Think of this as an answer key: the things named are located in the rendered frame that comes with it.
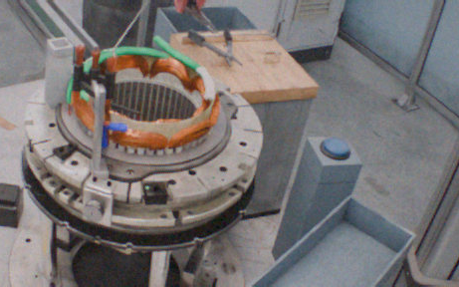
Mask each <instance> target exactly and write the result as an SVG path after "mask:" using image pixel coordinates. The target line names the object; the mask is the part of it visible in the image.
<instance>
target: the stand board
mask: <svg viewBox="0 0 459 287"><path fill-rule="evenodd" d="M249 33H267V31H266V30H257V31H233V32H230V34H249ZM187 34H188V33H184V34H171V37H170V44H169V45H170V46H171V47H172V48H173V49H175V50H176V51H178V52H179V53H181V54H183V55H184V56H186V57H188V58H190V59H191V60H193V61H194V62H195V63H197V64H198V65H199V66H203V67H205V69H206V70H207V72H208V74H209V75H210V76H212V77H214V79H216V80H218V81H220V82H221V83H223V84H224V85H227V86H228V87H230V88H231V91H230V93H229V94H231V95H235V94H239V95H240V96H241V97H242V98H243V99H244V100H245V101H246V102H247V103H248V104H258V103H268V102H279V101H289V100H299V99H310V98H315V97H316V96H317V93H318V90H319V87H320V86H319V85H318V84H317V83H316V82H315V81H314V80H313V79H312V78H311V77H310V75H309V74H308V73H307V72H306V71H305V70H304V69H303V68H302V67H301V66H300V65H299V64H298V63H297V62H296V61H295V60H294V59H293V58H292V57H291V56H290V55H289V53H288V52H287V51H286V50H285V49H284V48H283V47H282V46H281V45H280V44H279V43H278V42H277V41H276V40H275V39H274V40H271V41H250V42H232V48H233V55H234V56H235V58H236V59H237V60H238V61H239V62H240V63H241V64H242V65H243V68H242V67H241V66H240V65H238V64H237V63H236V62H234V63H233V65H232V67H230V66H229V65H226V66H215V60H216V56H218V55H216V54H215V53H213V52H211V51H209V50H208V49H206V48H204V47H203V48H200V47H199V46H197V45H196V44H187V45H182V44H181V40H182V36H187ZM198 34H199V35H201V36H203V35H223V32H217V34H216V33H214V34H212V33H211V32H208V33H198ZM209 44H210V45H212V46H214V47H216V48H217V49H219V50H221V51H223V52H224V53H226V49H225V48H224V47H223V46H222V45H224V46H225V47H226V44H225V43H209ZM276 52H281V53H282V57H281V60H280V63H273V64H264V59H265V55H266V53H276Z"/></svg>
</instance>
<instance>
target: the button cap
mask: <svg viewBox="0 0 459 287"><path fill-rule="evenodd" d="M323 148H324V150H325V151H326V152H328V153H329V154H331V155H334V156H339V157H342V156H346V155H347V153H348V150H349V148H348V145H347V144H346V143H345V142H343V141H341V140H339V139H335V138H331V139H327V140H325V142H324V145H323Z"/></svg>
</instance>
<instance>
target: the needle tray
mask: <svg viewBox="0 0 459 287"><path fill-rule="evenodd" d="M415 236H416V235H415V233H414V234H413V233H411V232H410V231H409V230H407V229H406V228H404V227H402V226H400V225H398V224H397V223H396V222H394V221H393V220H391V219H389V218H388V217H385V216H383V215H382V214H380V213H379V212H378V211H376V210H374V209H373V208H371V207H370V206H367V205H365V204H364V203H362V202H360V200H358V199H356V198H355V197H353V196H351V195H349V196H348V197H347V198H346V199H345V200H344V201H343V202H342V203H341V204H340V205H339V206H338V207H336V208H335V209H334V210H333V211H332V212H331V213H330V214H328V215H327V216H326V217H325V218H324V219H323V220H322V221H321V222H319V223H318V224H317V225H316V226H315V227H314V228H313V229H312V230H310V231H309V232H308V233H307V234H306V235H305V236H304V237H302V238H301V239H300V240H299V241H298V242H297V243H296V244H295V245H293V246H292V247H291V248H290V249H289V250H288V251H287V252H286V253H284V254H283V255H282V256H281V257H280V258H279V259H278V260H276V261H275V262H274V263H273V264H272V265H271V266H270V267H269V268H267V269H266V270H265V271H264V272H263V273H262V274H261V275H260V276H258V277H257V278H256V279H255V280H253V281H252V282H250V283H249V284H248V285H247V286H246V287H382V286H383V285H384V284H385V282H386V281H387V280H388V279H389V277H390V276H391V275H392V274H393V272H394V271H395V270H396V269H397V268H398V266H399V265H400V264H401V263H402V262H403V260H404V259H405V258H406V256H407V254H408V252H409V249H410V246H411V244H412V242H413V240H414V238H415Z"/></svg>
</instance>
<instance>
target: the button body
mask: <svg viewBox="0 0 459 287"><path fill-rule="evenodd" d="M327 139H331V138H307V139H306V142H305V145H304V148H303V152H302V155H301V158H300V162H299V165H298V168H297V171H296V175H295V178H294V181H293V185H292V188H291V191H290V194H289V198H288V201H287V204H286V208H285V211H284V214H283V217H282V221H281V224H280V227H279V230H278V234H277V237H276V240H275V241H274V244H273V247H272V250H271V254H272V256H273V258H274V260H275V261H276V260H278V259H279V258H280V257H281V256H282V255H283V254H284V253H286V252H287V251H288V250H289V249H290V248H291V247H292V246H293V245H295V244H296V243H297V242H298V241H299V240H300V239H301V238H302V237H304V236H305V235H306V234H307V233H308V232H309V231H310V230H312V229H313V228H314V227H315V226H316V225H317V224H318V223H319V222H321V221H322V220H323V219H324V218H325V217H326V216H327V215H328V214H330V213H331V212H332V211H333V210H334V209H335V208H336V207H338V206H339V205H340V204H341V203H342V202H343V201H344V200H345V199H346V198H347V197H348V196H349V195H351V194H352V191H353V189H354V186H355V183H356V181H357V178H358V175H359V173H360V170H361V168H362V165H363V163H362V161H361V160H360V158H359V157H358V155H356V152H355V150H354V149H353V147H352V146H351V144H350V143H349V141H348V140H347V138H335V139H339V140H341V141H343V142H345V143H346V144H347V145H348V147H349V149H350V151H351V155H350V157H349V159H347V160H334V159H331V158H328V157H326V156H325V155H324V154H322V152H321V151H320V144H321V142H322V141H325V140H327Z"/></svg>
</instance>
